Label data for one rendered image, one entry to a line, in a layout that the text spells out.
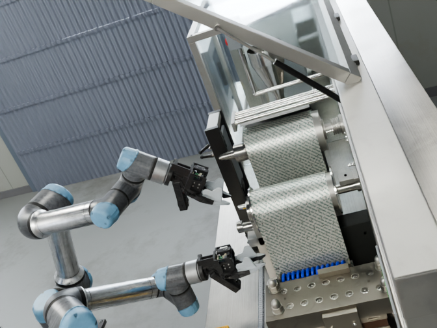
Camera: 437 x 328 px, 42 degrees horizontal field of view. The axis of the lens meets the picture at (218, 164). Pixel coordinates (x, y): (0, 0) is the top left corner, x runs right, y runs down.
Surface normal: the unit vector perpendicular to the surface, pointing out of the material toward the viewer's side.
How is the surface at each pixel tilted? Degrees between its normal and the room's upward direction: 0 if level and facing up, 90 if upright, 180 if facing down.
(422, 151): 0
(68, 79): 90
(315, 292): 0
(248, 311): 0
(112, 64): 90
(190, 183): 90
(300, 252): 90
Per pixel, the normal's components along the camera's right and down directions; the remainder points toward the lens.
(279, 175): -0.06, 0.51
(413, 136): -0.33, -0.83
